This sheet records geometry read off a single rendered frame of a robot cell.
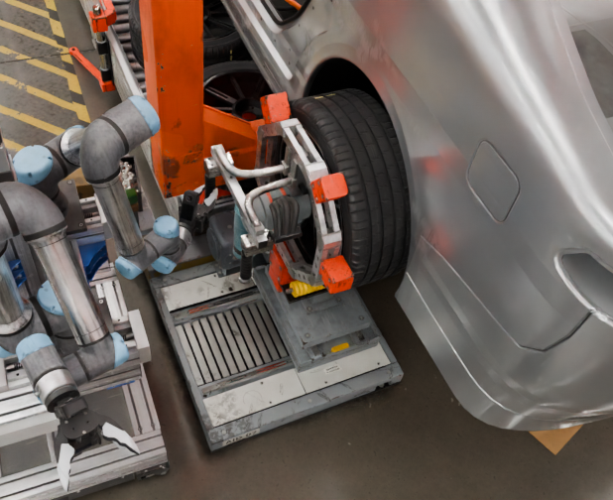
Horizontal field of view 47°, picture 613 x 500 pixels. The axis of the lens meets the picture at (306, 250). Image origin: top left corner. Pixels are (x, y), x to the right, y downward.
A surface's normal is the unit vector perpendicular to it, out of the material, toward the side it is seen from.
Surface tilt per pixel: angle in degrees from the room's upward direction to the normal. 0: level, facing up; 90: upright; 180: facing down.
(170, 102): 90
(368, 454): 0
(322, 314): 0
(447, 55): 80
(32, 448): 0
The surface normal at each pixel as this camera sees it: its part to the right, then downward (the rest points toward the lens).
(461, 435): 0.11, -0.61
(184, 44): 0.40, 0.75
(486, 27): -0.63, -0.10
